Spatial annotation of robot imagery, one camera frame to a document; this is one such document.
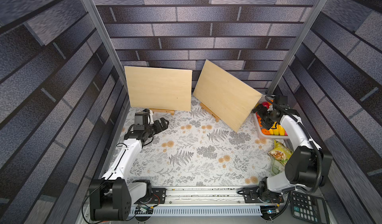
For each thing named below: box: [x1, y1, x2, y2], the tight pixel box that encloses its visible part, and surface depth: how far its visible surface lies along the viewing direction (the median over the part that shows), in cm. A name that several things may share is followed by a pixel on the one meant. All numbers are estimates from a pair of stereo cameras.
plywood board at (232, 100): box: [192, 59, 263, 133], surface depth 92 cm
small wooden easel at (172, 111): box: [149, 108, 176, 116], surface depth 106 cm
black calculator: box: [290, 191, 331, 224], surface depth 70 cm
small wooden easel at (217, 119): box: [199, 102, 221, 122], surface depth 104 cm
